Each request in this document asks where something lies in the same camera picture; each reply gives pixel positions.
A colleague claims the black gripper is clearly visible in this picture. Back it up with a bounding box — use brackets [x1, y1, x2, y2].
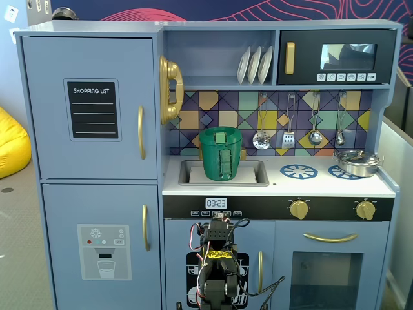
[205, 217, 236, 243]

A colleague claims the blue oven door with window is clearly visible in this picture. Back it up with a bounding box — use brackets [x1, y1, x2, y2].
[274, 220, 390, 310]

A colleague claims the blue fridge door water dispenser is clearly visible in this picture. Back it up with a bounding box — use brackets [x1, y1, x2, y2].
[41, 183, 162, 310]

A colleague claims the black microwave door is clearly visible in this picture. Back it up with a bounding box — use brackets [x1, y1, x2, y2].
[277, 29, 397, 86]

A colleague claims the blue fridge door shopping list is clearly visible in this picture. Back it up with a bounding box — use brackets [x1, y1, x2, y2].
[21, 36, 158, 180]

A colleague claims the grey toy sink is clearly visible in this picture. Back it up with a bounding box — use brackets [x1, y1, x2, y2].
[177, 159, 270, 187]

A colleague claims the green plastic cup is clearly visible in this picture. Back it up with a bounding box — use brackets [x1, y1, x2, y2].
[198, 127, 243, 181]

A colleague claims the gold stove knob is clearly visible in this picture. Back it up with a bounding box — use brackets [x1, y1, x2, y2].
[356, 201, 377, 222]
[289, 200, 310, 220]

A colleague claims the steel skimmer spoon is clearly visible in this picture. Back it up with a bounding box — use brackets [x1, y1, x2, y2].
[252, 93, 271, 150]

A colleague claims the blue toy kitchen body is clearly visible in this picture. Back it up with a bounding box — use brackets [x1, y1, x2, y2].
[14, 19, 404, 310]

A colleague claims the steel slotted spatula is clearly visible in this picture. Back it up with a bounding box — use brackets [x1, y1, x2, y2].
[281, 93, 296, 150]

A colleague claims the steel ladle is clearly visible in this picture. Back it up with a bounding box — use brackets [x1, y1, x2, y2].
[308, 92, 323, 146]

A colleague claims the gold toy telephone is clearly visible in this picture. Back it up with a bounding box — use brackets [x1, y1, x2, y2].
[159, 54, 185, 125]

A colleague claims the steel pot with lid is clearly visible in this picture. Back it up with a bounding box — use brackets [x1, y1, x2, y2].
[332, 149, 385, 178]

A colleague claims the steel serving spoon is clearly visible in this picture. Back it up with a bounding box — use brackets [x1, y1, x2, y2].
[334, 92, 348, 147]

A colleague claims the white toy plate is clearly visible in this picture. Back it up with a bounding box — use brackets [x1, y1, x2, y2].
[236, 45, 252, 85]
[247, 45, 262, 85]
[257, 45, 274, 85]

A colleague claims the black shopping list chalkboard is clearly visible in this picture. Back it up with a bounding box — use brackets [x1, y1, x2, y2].
[63, 77, 123, 143]

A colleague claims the grey partition panel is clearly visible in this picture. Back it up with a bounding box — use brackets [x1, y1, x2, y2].
[377, 116, 413, 307]

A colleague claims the yellow beanbag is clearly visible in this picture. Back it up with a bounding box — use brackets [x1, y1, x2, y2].
[0, 106, 32, 180]

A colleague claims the dark round bowl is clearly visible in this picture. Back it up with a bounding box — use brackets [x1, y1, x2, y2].
[51, 6, 79, 21]

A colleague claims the red and white servo cable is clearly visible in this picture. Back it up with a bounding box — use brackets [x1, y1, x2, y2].
[188, 222, 209, 301]

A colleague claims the gold cabinet door handle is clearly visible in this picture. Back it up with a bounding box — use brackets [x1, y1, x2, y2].
[257, 251, 265, 293]

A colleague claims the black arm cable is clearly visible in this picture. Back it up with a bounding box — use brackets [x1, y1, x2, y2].
[225, 218, 287, 310]

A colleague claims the gold short fridge door handle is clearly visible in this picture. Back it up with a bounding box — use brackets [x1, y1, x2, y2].
[142, 204, 151, 253]

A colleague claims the gold oven door handle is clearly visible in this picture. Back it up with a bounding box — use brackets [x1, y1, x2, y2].
[303, 232, 359, 243]

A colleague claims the gold long fridge door handle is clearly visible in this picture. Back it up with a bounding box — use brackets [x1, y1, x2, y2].
[137, 105, 146, 160]

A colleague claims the gold microwave handle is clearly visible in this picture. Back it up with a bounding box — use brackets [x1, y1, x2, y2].
[285, 41, 296, 75]

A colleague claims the white wall socket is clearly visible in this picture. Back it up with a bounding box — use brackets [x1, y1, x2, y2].
[3, 4, 19, 24]

